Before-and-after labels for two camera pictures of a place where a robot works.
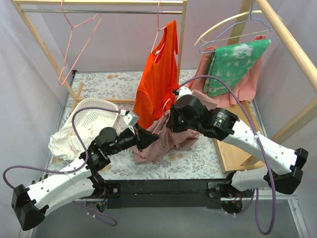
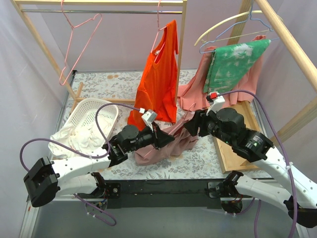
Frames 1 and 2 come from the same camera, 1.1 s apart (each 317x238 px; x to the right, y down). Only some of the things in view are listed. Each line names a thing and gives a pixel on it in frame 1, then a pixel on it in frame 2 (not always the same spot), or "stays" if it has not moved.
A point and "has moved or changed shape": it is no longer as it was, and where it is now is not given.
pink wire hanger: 62,1 stays
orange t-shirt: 159,80 stays
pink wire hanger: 164,112 has moved or changed shape
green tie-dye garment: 230,63 stays
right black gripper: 173,121 → 201,126
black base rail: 162,193 stays
